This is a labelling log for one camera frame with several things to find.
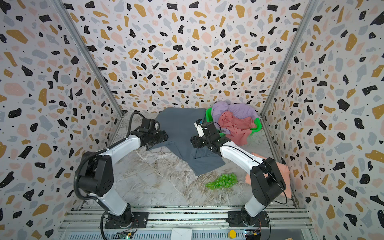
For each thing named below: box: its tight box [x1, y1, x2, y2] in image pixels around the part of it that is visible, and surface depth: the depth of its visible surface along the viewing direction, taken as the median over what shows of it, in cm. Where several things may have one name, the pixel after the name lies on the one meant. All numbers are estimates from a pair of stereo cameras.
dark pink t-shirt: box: [217, 111, 257, 147], surface depth 109 cm
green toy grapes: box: [205, 173, 238, 190], surface depth 85 cm
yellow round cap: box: [228, 230, 237, 239], surface depth 67 cm
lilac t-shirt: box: [212, 100, 259, 134], surface depth 115 cm
